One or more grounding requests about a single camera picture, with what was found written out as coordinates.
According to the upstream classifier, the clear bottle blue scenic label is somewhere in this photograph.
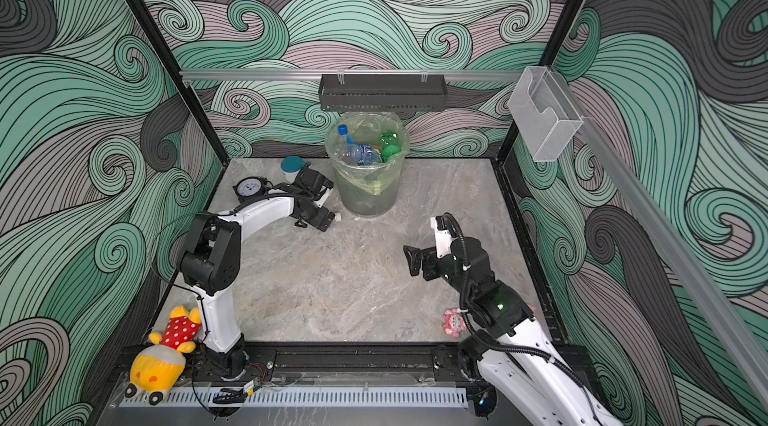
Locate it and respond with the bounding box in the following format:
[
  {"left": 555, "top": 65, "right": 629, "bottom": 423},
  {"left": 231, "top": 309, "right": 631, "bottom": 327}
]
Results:
[{"left": 336, "top": 124, "right": 366, "bottom": 166}]

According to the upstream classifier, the small clear bottle blue label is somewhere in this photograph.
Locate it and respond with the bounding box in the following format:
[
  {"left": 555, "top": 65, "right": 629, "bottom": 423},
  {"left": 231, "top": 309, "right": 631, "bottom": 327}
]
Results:
[{"left": 350, "top": 144, "right": 383, "bottom": 166}]

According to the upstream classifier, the green soda bottle yellow cap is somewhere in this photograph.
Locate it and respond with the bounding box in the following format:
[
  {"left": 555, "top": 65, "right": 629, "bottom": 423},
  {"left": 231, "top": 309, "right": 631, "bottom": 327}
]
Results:
[{"left": 380, "top": 132, "right": 402, "bottom": 163}]

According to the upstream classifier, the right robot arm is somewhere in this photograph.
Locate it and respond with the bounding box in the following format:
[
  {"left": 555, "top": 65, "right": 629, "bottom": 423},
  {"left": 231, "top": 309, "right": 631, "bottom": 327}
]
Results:
[{"left": 403, "top": 213, "right": 619, "bottom": 425}]

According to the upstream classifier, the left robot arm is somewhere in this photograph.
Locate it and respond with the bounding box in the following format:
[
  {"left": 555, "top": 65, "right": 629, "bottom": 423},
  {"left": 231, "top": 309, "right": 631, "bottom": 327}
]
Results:
[{"left": 179, "top": 163, "right": 335, "bottom": 379}]

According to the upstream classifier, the mesh bin with green bag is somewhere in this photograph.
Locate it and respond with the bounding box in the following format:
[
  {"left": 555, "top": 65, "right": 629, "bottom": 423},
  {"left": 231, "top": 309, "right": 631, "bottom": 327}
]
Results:
[{"left": 325, "top": 112, "right": 410, "bottom": 216}]

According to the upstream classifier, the pink flower toy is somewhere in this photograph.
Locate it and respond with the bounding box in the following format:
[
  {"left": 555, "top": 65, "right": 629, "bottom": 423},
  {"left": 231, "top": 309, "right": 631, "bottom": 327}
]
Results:
[{"left": 443, "top": 308, "right": 468, "bottom": 338}]

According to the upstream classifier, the white mug with teal lid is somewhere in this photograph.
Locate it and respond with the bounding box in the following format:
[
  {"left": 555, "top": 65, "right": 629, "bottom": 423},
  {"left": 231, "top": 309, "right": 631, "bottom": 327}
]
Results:
[{"left": 280, "top": 156, "right": 306, "bottom": 183}]

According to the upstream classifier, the black round alarm clock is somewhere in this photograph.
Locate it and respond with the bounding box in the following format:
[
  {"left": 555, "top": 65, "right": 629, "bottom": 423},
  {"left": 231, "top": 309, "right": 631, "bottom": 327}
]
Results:
[{"left": 233, "top": 176, "right": 271, "bottom": 203}]

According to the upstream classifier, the yellow chick plush toy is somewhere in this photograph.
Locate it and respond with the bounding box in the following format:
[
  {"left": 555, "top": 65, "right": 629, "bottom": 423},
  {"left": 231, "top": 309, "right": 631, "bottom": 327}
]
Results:
[{"left": 124, "top": 306, "right": 202, "bottom": 406}]

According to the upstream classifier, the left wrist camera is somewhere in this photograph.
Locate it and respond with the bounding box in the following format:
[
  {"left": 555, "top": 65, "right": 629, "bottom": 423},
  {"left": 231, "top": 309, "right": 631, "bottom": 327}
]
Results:
[{"left": 297, "top": 166, "right": 334, "bottom": 201}]

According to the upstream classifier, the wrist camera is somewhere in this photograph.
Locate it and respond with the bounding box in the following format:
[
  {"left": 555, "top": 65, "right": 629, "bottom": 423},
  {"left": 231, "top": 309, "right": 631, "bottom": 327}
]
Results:
[
  {"left": 297, "top": 166, "right": 334, "bottom": 201},
  {"left": 430, "top": 216, "right": 453, "bottom": 259}
]

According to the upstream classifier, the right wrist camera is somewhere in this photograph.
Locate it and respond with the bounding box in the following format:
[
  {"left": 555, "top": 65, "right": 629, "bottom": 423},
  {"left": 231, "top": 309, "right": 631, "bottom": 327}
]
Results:
[{"left": 430, "top": 216, "right": 453, "bottom": 259}]

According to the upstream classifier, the black wall shelf tray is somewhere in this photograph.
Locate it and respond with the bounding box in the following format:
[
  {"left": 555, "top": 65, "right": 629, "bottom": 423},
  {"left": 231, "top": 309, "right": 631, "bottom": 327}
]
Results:
[{"left": 318, "top": 74, "right": 448, "bottom": 113}]

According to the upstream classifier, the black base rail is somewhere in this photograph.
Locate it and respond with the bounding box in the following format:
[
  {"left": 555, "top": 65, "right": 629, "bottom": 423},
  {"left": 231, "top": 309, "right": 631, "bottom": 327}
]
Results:
[{"left": 188, "top": 341, "right": 482, "bottom": 384}]

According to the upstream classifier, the white cable duct strip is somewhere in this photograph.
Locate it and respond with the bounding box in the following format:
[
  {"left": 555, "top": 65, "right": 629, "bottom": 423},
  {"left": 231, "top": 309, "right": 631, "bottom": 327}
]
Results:
[{"left": 118, "top": 386, "right": 469, "bottom": 410}]

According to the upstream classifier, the clear acrylic wall holder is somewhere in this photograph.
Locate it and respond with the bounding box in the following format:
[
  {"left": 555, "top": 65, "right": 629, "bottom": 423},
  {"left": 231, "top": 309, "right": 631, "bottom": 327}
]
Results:
[{"left": 508, "top": 66, "right": 583, "bottom": 163}]

